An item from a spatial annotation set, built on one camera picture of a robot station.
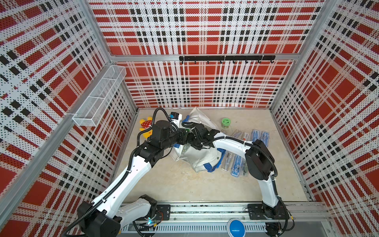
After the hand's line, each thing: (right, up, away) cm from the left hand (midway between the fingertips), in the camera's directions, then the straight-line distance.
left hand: (191, 131), depth 73 cm
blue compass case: (+45, -5, +31) cm, 54 cm away
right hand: (-2, -8, +17) cm, 19 cm away
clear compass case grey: (+32, -4, +32) cm, 45 cm away
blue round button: (+21, -46, -5) cm, 51 cm away
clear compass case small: (+23, -20, +17) cm, 35 cm away
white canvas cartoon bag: (+4, -17, +7) cm, 18 cm away
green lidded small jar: (+24, +4, +34) cm, 42 cm away
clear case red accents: (+37, -6, +29) cm, 47 cm away
